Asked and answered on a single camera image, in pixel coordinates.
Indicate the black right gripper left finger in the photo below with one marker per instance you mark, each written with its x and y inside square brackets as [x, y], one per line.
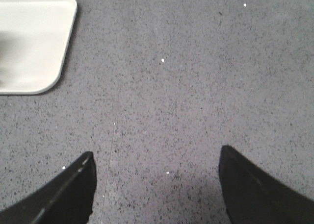
[66, 199]

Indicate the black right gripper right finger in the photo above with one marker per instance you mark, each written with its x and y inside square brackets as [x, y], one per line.
[252, 196]

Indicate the cream rectangular plastic tray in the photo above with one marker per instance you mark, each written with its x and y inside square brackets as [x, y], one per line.
[34, 38]

